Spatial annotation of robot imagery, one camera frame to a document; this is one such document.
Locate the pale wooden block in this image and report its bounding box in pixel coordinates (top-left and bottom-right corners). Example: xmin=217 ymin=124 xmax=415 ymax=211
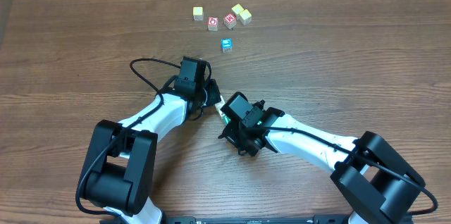
xmin=214 ymin=96 xmax=225 ymax=111

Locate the green-edged wooden number block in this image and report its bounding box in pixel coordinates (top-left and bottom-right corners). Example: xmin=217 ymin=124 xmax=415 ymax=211
xmin=223 ymin=116 xmax=230 ymax=124

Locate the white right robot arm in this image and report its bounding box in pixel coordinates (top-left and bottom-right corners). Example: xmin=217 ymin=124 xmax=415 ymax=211
xmin=219 ymin=92 xmax=425 ymax=223

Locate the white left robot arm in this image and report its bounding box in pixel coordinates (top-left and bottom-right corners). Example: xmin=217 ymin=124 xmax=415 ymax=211
xmin=75 ymin=56 xmax=221 ymax=224

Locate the blue wooden block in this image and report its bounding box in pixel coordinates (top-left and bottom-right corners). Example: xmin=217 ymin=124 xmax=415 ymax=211
xmin=221 ymin=38 xmax=233 ymax=53

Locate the red wooden block left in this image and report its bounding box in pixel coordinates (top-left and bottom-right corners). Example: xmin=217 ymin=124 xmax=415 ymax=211
xmin=207 ymin=17 xmax=218 ymax=32

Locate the red wooden block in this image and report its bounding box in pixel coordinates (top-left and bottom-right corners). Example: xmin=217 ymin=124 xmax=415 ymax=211
xmin=207 ymin=17 xmax=218 ymax=32
xmin=223 ymin=13 xmax=237 ymax=30

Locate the red wooden block right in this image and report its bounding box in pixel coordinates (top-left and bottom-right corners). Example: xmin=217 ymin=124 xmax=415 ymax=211
xmin=223 ymin=13 xmax=237 ymax=30

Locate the yellow wooden block left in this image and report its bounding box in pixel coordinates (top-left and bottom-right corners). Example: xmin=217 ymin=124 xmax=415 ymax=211
xmin=192 ymin=6 xmax=204 ymax=21

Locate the yellow wooden block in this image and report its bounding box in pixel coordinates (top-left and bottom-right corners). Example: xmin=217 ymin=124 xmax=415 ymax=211
xmin=192 ymin=6 xmax=204 ymax=21
xmin=231 ymin=4 xmax=244 ymax=18
xmin=239 ymin=9 xmax=252 ymax=25

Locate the yellow wooden block right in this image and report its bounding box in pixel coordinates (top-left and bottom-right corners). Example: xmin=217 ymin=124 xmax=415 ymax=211
xmin=239 ymin=9 xmax=252 ymax=25

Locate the yellow wooden block upper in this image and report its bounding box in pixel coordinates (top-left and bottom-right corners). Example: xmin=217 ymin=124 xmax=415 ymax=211
xmin=231 ymin=4 xmax=244 ymax=18

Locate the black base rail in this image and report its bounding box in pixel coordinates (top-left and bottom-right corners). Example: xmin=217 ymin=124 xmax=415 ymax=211
xmin=162 ymin=214 xmax=348 ymax=224

